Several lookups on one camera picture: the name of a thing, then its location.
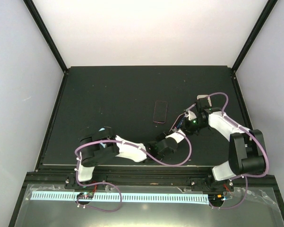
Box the purple phone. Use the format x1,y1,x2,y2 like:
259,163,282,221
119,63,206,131
153,101,168,123

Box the blue phone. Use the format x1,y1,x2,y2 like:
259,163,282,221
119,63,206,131
175,120,183,130

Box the pink phone case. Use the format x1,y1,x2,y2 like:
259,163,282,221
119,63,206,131
169,113,185,131

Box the beige phone case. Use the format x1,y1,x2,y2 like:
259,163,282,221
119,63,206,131
197,95,212,108

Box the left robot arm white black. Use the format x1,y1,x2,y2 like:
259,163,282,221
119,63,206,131
75,127,192,189

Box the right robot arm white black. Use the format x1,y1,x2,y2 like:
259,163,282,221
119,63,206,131
180,96,269,191

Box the small circuit board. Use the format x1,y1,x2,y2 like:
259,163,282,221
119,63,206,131
77,192,94,200

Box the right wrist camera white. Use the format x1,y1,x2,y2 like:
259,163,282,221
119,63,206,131
185,110,197,121

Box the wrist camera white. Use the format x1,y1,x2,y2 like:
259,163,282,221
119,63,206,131
185,110,197,121
165,130,186,144

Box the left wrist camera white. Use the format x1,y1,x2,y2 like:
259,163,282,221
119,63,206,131
165,130,186,144

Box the black aluminium rail base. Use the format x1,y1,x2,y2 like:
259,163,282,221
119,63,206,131
24,166,278,192

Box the white slotted cable duct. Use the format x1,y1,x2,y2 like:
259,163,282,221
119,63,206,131
30,191,209,205

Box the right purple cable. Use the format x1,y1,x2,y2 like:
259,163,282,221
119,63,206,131
185,92,270,210

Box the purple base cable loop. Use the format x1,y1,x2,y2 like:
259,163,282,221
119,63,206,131
75,180,122,212

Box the right black frame post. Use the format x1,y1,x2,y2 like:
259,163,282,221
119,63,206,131
232,0,278,73

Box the black frame post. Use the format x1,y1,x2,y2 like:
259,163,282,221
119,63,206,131
232,0,278,73
23,0,68,73

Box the left black frame post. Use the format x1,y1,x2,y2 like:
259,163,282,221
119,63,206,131
23,0,68,73

